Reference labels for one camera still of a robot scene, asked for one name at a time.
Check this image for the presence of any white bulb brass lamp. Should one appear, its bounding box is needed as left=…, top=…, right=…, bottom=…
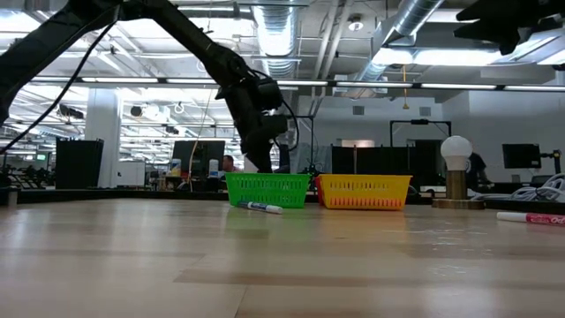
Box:
left=431, top=134, right=486, bottom=210

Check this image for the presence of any black computer monitor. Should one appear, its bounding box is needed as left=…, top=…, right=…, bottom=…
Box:
left=501, top=142, right=543, bottom=170
left=170, top=140, right=226, bottom=178

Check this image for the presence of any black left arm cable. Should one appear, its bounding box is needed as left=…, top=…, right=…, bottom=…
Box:
left=0, top=4, right=123, bottom=155

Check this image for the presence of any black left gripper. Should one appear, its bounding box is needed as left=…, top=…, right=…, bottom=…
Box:
left=215, top=74, right=290, bottom=174

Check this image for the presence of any black standing panel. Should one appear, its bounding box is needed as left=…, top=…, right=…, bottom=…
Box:
left=55, top=138, right=105, bottom=190

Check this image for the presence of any silver ventilation duct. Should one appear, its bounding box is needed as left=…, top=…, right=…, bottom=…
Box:
left=251, top=0, right=305, bottom=138
left=355, top=0, right=445, bottom=85

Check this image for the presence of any long thin navy marker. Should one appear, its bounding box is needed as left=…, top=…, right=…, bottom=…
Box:
left=237, top=201, right=284, bottom=216

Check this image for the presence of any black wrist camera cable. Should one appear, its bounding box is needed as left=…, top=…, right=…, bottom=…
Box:
left=280, top=99, right=302, bottom=152

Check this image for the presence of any white coiled power cable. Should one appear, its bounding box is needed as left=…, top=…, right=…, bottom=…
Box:
left=471, top=172, right=565, bottom=202

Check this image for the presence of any yellow plastic mesh basket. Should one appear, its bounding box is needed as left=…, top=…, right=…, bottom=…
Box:
left=317, top=173, right=413, bottom=211

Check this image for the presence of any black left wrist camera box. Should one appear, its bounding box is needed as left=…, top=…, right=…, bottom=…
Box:
left=255, top=79, right=284, bottom=111

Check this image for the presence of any green plastic mesh basket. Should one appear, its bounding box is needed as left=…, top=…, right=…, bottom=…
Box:
left=224, top=172, right=312, bottom=209

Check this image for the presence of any person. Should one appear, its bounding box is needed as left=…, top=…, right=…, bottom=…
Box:
left=220, top=154, right=243, bottom=174
left=467, top=152, right=494, bottom=191

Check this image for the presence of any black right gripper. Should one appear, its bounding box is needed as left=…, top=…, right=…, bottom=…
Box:
left=452, top=0, right=565, bottom=57

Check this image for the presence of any yellow hanging pendant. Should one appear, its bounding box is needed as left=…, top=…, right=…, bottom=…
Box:
left=401, top=64, right=411, bottom=110

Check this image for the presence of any thin red white marker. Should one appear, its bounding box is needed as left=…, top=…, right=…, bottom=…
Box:
left=495, top=211, right=565, bottom=227

